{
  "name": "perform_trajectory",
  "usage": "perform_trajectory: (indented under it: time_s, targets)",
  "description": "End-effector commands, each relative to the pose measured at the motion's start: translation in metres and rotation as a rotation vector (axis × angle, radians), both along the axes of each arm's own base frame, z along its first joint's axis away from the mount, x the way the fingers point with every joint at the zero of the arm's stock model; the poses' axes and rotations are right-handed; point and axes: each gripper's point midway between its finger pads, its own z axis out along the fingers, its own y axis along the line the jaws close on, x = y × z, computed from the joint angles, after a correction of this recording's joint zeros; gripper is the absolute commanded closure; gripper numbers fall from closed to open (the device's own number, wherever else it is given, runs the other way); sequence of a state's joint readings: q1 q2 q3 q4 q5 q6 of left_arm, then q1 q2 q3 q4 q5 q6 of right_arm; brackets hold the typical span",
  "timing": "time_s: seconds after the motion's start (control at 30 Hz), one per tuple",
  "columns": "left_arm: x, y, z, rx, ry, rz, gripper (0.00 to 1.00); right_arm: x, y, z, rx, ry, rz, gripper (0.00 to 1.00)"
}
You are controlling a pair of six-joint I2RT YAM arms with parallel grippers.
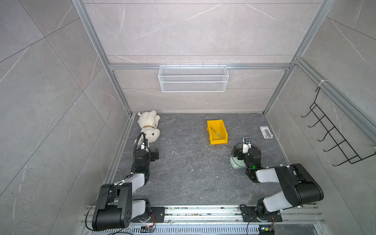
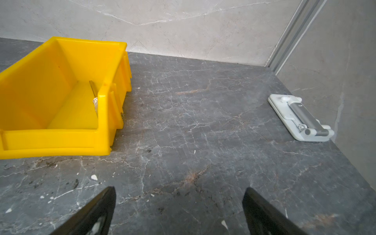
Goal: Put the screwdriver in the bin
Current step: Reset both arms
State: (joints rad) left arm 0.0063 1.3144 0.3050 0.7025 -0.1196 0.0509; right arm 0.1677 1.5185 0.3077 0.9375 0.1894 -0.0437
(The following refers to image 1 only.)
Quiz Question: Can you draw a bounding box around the clear handle screwdriver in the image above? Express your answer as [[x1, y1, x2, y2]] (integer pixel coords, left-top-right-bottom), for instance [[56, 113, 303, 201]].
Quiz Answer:
[[211, 128, 224, 140]]

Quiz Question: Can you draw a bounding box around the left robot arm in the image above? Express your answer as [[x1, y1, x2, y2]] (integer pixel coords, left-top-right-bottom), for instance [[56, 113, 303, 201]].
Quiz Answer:
[[85, 148, 159, 231]]

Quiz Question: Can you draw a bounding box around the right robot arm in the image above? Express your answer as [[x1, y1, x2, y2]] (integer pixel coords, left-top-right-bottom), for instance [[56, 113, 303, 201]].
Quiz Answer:
[[230, 138, 324, 222]]

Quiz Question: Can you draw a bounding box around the yellow plastic bin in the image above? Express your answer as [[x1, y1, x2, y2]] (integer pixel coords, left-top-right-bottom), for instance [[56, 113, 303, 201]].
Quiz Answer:
[[207, 119, 228, 145]]

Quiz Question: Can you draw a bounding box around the pale green soap bar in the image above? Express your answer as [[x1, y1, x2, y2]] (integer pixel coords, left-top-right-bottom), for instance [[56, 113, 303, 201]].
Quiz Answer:
[[229, 156, 246, 169]]

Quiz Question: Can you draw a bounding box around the small white plastic tray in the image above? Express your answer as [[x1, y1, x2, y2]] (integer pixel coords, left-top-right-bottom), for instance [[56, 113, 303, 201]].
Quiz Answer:
[[259, 126, 274, 139]]

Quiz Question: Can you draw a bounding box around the white plush toy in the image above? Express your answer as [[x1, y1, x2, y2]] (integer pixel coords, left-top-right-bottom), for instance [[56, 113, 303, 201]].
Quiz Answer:
[[138, 110, 161, 143]]

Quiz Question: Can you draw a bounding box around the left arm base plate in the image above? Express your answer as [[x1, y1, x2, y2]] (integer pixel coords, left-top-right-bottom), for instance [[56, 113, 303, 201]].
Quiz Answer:
[[132, 207, 165, 223]]

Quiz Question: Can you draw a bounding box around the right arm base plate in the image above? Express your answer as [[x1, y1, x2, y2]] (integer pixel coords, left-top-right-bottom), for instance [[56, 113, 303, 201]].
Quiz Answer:
[[239, 204, 283, 222]]

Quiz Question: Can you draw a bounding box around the aluminium front rail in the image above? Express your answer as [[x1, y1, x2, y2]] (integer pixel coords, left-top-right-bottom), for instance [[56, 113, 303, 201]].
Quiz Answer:
[[79, 205, 327, 226]]

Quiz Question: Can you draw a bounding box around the black wire hook rack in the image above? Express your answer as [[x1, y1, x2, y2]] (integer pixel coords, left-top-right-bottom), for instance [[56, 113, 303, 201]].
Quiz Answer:
[[301, 87, 376, 167]]

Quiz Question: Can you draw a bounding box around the white wire mesh basket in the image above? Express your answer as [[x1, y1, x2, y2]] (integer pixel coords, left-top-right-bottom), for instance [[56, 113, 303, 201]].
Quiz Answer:
[[158, 65, 229, 93]]

